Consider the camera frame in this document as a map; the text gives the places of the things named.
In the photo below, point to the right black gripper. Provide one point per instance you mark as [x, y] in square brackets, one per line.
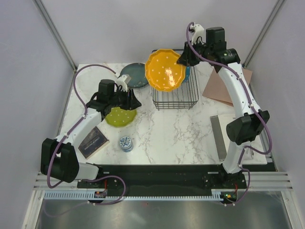
[186, 58]

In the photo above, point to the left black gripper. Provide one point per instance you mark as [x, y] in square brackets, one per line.
[131, 102]

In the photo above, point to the blue polka dot plate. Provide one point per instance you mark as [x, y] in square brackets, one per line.
[187, 74]

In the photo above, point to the orange polka dot plate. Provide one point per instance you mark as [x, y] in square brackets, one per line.
[162, 71]

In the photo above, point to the green polka dot plate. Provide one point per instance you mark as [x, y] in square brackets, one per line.
[119, 117]

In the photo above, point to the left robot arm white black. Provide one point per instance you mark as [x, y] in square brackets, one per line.
[58, 156]

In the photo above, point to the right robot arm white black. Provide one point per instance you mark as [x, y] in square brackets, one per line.
[250, 120]

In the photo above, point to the dark grey round plate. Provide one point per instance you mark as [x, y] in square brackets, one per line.
[137, 73]

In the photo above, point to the blue white ceramic cup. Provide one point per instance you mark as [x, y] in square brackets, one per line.
[126, 144]

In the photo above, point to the dark hardcover book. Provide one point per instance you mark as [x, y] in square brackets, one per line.
[92, 143]

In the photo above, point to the grey metal bar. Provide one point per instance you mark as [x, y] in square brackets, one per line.
[218, 137]

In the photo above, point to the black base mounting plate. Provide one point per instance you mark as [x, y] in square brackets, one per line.
[168, 180]

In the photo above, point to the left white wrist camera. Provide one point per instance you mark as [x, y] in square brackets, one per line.
[123, 80]

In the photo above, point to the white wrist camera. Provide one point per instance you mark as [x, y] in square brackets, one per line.
[197, 31]
[123, 80]

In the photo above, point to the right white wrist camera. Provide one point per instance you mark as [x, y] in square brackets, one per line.
[197, 31]

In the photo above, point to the black wire dish rack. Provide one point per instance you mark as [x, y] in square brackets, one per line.
[184, 97]

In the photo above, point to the white slotted cable duct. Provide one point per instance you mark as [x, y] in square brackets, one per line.
[95, 195]

